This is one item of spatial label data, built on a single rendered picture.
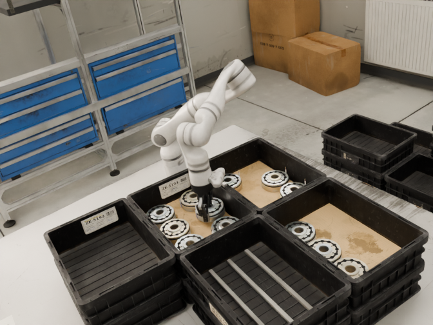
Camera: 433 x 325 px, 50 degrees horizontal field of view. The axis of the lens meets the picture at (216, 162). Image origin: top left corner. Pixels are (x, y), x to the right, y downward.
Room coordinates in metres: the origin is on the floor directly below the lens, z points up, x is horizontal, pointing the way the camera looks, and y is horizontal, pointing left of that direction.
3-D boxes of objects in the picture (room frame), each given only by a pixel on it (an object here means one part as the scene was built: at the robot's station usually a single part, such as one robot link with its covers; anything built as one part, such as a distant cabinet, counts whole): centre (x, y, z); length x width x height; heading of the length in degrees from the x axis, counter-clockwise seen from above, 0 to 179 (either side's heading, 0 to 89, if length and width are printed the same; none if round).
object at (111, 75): (3.33, 0.46, 0.60); 0.72 x 0.03 x 0.56; 123
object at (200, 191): (1.28, 0.06, 0.97); 0.08 x 0.08 x 0.09
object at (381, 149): (2.11, -0.81, 0.37); 0.40 x 0.30 x 0.45; 33
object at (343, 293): (0.92, -0.07, 0.92); 0.40 x 0.30 x 0.02; 28
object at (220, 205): (1.31, 0.05, 0.88); 0.10 x 0.10 x 0.01
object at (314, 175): (1.41, -0.15, 0.87); 0.40 x 0.30 x 0.11; 28
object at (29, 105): (2.90, 1.13, 0.60); 0.72 x 0.03 x 0.56; 123
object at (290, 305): (0.92, -0.07, 0.87); 0.40 x 0.30 x 0.11; 28
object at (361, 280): (1.06, -0.34, 0.92); 0.40 x 0.30 x 0.02; 28
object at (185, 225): (1.24, 0.18, 0.86); 0.10 x 0.10 x 0.01
